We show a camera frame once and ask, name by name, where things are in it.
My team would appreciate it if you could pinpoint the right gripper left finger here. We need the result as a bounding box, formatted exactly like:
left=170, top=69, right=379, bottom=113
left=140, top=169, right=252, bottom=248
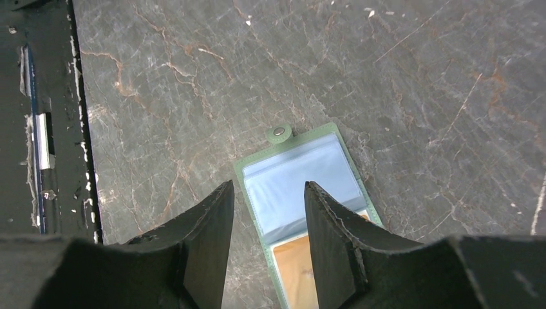
left=1, top=180, right=234, bottom=308

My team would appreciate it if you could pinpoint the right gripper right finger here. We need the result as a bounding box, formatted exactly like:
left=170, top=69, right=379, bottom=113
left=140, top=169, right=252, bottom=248
left=305, top=182, right=545, bottom=308

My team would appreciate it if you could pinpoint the green card holder wallet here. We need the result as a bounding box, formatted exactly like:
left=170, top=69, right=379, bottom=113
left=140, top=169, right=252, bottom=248
left=234, top=122, right=381, bottom=289

